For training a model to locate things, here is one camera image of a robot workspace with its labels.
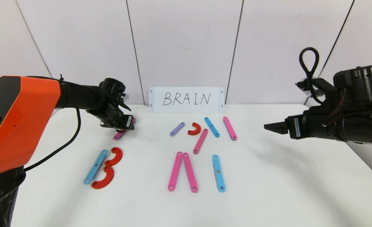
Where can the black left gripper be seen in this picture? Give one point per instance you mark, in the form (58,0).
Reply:
(128,122)

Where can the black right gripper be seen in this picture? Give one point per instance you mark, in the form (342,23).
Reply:
(294,127)

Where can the long pink bar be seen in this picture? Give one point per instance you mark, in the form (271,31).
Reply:
(119,136)
(175,171)
(200,141)
(190,172)

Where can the short blue three-hole bar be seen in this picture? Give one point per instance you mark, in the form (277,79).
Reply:
(211,127)

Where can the small red C-shaped piece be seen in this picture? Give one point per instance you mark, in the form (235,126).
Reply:
(198,128)

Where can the orange and black left arm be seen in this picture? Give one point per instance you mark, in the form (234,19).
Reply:
(21,119)

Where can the white BRAIN sign card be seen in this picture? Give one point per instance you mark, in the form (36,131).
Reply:
(186,94)

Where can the short purple bar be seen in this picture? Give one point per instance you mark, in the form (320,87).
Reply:
(177,129)

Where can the pink bar with purple underside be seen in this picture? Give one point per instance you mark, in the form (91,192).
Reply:
(229,128)

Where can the light blue slanted-hole bar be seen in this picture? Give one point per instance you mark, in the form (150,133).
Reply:
(96,167)

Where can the large red C-shaped piece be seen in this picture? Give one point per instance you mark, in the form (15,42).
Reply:
(110,178)

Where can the long blue bar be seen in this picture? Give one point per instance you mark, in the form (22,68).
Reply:
(218,172)

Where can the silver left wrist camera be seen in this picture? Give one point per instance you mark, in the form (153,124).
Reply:
(125,95)

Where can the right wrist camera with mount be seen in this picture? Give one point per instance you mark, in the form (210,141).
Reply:
(327,86)

